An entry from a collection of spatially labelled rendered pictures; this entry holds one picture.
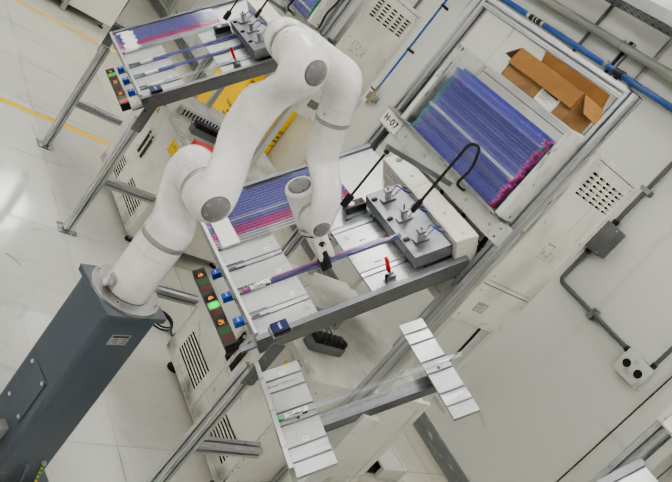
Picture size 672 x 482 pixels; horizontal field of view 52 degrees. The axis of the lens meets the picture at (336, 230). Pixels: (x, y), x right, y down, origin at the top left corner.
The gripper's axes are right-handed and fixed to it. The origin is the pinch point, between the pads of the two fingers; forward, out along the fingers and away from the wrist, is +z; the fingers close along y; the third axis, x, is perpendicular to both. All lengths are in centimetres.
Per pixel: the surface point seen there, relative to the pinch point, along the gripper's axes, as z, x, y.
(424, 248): 11.0, -30.7, -3.5
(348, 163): 17, -31, 54
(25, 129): 43, 90, 216
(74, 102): 34, 60, 205
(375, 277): 14.2, -13.4, -2.5
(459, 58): -9, -78, 49
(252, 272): 8.8, 19.7, 17.3
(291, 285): 10.3, 10.9, 6.4
